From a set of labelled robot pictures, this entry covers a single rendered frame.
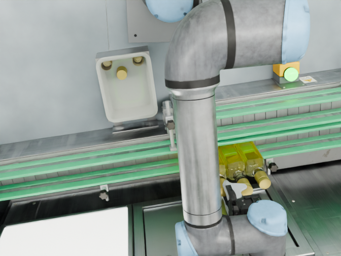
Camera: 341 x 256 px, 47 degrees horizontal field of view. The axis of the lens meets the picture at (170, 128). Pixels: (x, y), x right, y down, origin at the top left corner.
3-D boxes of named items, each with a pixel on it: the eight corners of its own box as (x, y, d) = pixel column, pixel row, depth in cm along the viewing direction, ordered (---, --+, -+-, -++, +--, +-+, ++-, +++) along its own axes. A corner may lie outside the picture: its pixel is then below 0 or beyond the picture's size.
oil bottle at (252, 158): (231, 147, 135) (248, 181, 116) (230, 132, 133) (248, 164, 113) (246, 145, 135) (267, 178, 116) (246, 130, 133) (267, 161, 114)
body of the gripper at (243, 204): (257, 215, 104) (273, 246, 93) (226, 219, 103) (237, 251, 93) (258, 191, 101) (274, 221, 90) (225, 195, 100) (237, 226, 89)
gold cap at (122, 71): (115, 66, 130) (115, 70, 126) (126, 65, 130) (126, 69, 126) (117, 76, 132) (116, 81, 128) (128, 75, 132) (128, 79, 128)
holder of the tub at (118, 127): (111, 126, 141) (111, 136, 134) (96, 52, 129) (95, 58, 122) (158, 119, 142) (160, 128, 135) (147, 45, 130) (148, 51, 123)
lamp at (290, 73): (283, 80, 132) (286, 83, 130) (283, 67, 131) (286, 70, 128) (296, 78, 133) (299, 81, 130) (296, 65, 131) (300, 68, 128)
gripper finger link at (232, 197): (231, 193, 106) (239, 217, 99) (225, 194, 106) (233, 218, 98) (231, 180, 103) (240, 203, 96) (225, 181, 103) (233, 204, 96)
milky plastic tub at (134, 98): (108, 114, 139) (107, 124, 131) (96, 52, 129) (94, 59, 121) (157, 106, 139) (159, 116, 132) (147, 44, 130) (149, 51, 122)
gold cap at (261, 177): (254, 182, 113) (259, 190, 109) (253, 171, 112) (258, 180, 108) (266, 179, 113) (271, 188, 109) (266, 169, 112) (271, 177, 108)
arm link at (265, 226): (234, 226, 72) (235, 270, 77) (294, 219, 72) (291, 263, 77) (226, 200, 79) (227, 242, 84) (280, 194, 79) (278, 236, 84)
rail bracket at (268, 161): (256, 163, 139) (268, 184, 127) (255, 146, 136) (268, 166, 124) (266, 161, 140) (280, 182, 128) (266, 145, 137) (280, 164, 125)
